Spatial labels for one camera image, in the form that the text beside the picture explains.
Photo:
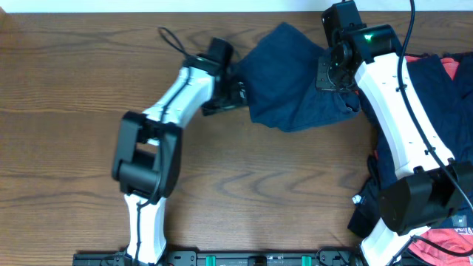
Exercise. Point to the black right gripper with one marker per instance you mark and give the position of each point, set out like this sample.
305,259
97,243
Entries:
323,81

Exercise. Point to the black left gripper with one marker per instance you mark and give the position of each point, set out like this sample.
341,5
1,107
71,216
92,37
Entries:
240,98

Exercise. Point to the dark blue denim shorts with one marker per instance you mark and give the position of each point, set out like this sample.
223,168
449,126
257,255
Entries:
279,75

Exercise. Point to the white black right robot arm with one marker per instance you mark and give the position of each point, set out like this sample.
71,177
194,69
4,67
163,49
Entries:
431,185

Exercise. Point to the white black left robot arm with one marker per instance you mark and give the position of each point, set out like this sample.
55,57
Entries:
148,152

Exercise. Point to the red orange garment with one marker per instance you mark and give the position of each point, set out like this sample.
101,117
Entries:
456,240

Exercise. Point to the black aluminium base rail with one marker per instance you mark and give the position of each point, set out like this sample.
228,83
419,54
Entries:
324,257

